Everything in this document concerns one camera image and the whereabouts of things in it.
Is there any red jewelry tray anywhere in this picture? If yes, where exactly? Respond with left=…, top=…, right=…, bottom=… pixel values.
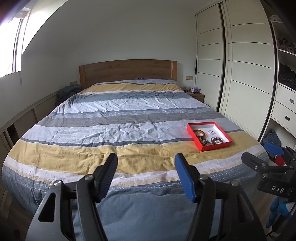
left=187, top=121, right=232, bottom=152

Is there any white sliding wardrobe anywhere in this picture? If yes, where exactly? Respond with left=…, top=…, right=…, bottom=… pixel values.
left=196, top=1, right=275, bottom=140

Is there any window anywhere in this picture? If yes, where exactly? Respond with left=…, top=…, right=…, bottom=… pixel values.
left=1, top=8, right=31, bottom=77

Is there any striped duvet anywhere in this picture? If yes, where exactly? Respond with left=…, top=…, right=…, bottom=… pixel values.
left=9, top=79, right=268, bottom=240

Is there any dark clothes pile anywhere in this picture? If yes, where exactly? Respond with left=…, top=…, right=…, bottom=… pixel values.
left=58, top=85, right=82, bottom=102

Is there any brown jade bangle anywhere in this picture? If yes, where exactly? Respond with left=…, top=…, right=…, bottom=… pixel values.
left=211, top=137, right=224, bottom=145

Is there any wooden headboard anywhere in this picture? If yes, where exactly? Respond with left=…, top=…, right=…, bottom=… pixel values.
left=79, top=59, right=178, bottom=89

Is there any low white wall cabinet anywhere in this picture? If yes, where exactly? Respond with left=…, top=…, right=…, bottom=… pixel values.
left=1, top=92, right=58, bottom=209

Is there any open shelf with drawers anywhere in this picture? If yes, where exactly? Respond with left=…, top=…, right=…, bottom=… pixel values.
left=260, top=15, right=295, bottom=149

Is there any wide amber bangle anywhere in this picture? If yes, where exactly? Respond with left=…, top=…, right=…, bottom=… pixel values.
left=193, top=129, right=206, bottom=138

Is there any wooden nightstand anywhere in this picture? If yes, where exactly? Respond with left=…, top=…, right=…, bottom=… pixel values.
left=186, top=91, right=205, bottom=103

